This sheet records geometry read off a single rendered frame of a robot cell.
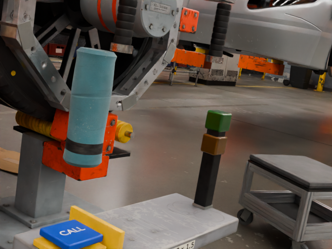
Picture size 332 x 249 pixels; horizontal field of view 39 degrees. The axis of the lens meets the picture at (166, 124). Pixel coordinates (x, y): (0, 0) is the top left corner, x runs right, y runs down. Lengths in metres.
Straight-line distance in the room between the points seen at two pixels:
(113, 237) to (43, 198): 0.66
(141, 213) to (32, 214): 0.53
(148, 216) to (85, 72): 0.34
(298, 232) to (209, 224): 1.04
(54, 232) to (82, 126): 0.36
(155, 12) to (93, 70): 0.20
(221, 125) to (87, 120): 0.29
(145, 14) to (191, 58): 4.34
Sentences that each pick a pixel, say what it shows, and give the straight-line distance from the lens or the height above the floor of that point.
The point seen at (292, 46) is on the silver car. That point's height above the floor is 0.87.
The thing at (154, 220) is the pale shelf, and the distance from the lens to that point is 0.92.
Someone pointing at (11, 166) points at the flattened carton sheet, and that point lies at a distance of 2.59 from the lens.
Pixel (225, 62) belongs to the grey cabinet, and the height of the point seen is 0.48.
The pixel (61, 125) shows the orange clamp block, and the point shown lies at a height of 0.54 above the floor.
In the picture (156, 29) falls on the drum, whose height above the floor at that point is 0.80.
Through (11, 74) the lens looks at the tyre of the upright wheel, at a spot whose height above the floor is 0.65.
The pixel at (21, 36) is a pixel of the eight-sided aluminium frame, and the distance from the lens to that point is 1.04.
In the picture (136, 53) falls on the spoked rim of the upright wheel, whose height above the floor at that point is 0.73.
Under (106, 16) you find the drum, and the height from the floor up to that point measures 0.82.
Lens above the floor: 0.79
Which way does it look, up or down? 10 degrees down
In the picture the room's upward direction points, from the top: 9 degrees clockwise
